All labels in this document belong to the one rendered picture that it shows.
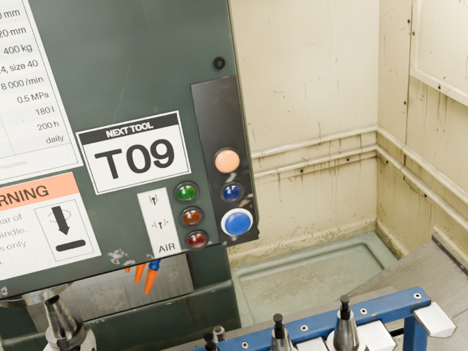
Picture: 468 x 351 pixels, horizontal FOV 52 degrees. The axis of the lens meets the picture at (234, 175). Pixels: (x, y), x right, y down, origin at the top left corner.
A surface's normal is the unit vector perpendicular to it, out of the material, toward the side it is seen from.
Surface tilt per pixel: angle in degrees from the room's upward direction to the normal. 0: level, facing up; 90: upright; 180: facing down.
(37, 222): 90
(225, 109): 90
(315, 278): 0
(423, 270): 24
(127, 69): 90
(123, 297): 90
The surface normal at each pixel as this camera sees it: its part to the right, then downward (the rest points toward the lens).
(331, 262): -0.14, -0.85
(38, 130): 0.22, 0.47
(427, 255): -0.51, -0.69
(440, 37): -0.96, 0.23
